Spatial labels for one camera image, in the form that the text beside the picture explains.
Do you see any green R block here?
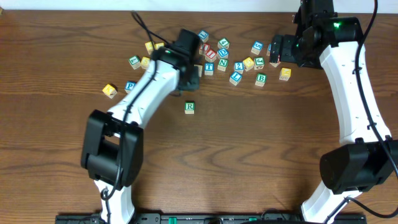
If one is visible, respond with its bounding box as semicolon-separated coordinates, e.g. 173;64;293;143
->
184;101;195;114

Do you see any green B block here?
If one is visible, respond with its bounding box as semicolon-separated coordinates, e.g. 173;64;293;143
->
255;73;267;87

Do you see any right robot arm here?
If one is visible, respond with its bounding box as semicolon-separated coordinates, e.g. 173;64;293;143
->
269;0;397;223

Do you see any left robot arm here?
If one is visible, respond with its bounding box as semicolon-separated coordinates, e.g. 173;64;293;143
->
81;45;198;223

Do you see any white picture block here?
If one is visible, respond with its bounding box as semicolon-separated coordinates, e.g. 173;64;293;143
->
195;65;203;77

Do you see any blue D block right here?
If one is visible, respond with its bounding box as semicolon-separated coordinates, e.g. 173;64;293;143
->
266;44;271;57

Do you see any blue d block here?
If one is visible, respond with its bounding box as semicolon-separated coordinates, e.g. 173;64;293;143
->
266;44;271;57
217;48;229;59

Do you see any red M block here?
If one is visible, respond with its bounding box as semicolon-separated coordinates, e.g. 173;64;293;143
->
269;62;280;68

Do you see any blue T block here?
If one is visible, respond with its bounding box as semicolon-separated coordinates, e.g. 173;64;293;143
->
204;63;214;75

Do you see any yellow block far right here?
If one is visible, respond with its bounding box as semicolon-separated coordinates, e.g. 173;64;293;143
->
279;68;292;81

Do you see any blue 5 block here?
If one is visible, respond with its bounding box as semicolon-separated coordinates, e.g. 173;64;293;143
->
251;41;264;55

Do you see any green J block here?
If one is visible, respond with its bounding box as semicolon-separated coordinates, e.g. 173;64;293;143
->
254;57;265;70

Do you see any red I block lower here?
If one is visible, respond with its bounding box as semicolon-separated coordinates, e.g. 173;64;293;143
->
205;49;217;63

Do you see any red i block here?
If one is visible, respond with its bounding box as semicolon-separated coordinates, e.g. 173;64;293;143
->
199;43;210;55
205;49;217;63

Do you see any red I block upper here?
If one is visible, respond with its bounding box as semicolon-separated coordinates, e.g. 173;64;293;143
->
199;43;210;55

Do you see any green N block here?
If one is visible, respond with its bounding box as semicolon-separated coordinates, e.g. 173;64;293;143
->
217;58;229;72

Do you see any yellow block centre right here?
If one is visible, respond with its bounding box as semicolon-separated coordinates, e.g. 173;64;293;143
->
243;57;255;72

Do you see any blue D block centre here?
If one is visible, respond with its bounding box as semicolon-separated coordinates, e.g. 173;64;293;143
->
217;48;229;59

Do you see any blue L block top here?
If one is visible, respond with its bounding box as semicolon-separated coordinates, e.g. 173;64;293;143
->
198;30;209;43

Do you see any blue l block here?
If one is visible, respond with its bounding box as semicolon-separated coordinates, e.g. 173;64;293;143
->
198;30;209;43
229;72;243;86

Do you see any yellow S block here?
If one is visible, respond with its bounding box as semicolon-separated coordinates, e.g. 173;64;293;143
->
155;42;165;50

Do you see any blue L block lower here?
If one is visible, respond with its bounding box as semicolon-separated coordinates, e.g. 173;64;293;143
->
229;72;243;86

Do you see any yellow block beside Z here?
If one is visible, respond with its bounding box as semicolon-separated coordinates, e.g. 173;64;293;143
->
141;57;151;70

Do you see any green 4 block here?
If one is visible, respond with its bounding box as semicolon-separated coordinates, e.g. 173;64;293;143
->
218;37;230;49

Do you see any blue 2 block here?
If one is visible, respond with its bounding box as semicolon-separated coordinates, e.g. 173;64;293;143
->
234;62;244;74

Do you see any yellow block top left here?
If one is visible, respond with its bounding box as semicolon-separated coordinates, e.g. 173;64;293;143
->
145;41;155;55

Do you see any green L block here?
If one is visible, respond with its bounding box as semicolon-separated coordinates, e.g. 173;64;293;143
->
129;55;141;70

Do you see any blue P block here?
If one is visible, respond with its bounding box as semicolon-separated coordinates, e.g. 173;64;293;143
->
124;81;136;93

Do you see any yellow block far left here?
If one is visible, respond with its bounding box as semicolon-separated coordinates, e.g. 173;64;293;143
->
102;84;118;99

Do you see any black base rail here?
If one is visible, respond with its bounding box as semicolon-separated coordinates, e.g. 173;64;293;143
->
55;212;368;224

